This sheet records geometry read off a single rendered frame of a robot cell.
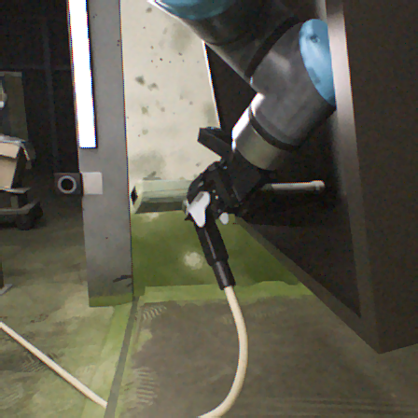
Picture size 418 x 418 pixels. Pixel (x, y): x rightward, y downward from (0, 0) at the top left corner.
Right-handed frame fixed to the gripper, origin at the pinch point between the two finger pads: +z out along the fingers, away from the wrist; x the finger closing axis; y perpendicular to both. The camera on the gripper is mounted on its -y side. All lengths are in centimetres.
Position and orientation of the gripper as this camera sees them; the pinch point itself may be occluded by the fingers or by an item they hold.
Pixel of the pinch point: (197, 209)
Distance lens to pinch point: 66.5
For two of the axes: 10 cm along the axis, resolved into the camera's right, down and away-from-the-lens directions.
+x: 8.3, -0.8, 5.5
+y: 3.4, 8.5, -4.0
